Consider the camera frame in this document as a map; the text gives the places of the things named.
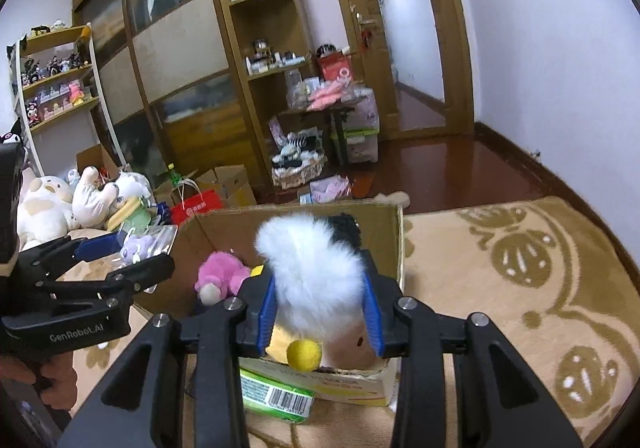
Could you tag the brown cardboard box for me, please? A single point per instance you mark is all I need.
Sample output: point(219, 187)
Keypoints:
point(234, 231)

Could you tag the white black plush toy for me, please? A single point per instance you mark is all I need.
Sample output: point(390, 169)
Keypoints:
point(318, 270)

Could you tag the wooden door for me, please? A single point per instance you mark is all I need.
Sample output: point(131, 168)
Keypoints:
point(415, 56)

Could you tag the clear bag purple plush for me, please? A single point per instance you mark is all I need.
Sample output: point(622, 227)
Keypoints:
point(139, 244)

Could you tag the green tissue pack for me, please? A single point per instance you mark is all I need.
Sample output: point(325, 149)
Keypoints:
point(273, 398)

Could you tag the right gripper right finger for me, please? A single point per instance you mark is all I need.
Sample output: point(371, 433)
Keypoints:
point(500, 400)

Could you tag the white rack with figurines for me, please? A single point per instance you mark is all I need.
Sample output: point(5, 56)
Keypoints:
point(55, 77)

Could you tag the clear plastic storage bin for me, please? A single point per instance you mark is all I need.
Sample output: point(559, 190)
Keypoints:
point(362, 145)

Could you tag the green bottle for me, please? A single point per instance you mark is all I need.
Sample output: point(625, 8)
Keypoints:
point(174, 176)

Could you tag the pink plush bear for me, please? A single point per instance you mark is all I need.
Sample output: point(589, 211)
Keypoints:
point(220, 277)

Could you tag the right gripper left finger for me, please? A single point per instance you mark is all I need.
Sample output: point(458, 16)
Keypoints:
point(138, 403)

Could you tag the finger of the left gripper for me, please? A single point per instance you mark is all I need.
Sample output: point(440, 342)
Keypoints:
point(139, 276)
point(56, 257)

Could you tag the red paper shopping bag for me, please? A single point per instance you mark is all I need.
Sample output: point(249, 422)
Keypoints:
point(192, 198)

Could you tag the person's left hand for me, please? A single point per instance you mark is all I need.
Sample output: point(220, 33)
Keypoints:
point(61, 394)

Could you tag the wicker basket with toys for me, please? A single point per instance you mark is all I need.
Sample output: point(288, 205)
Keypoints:
point(300, 160)

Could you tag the beige slippers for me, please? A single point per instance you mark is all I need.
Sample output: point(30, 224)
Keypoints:
point(399, 198)

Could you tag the beige floral blanket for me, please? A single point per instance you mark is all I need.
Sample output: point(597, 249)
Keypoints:
point(548, 277)

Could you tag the white plush toy pile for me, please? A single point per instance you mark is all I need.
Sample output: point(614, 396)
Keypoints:
point(50, 208)

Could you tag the wooden shelf cabinet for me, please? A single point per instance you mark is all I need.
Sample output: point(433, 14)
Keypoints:
point(269, 46)

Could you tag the small black side table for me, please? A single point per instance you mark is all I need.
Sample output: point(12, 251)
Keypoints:
point(331, 119)

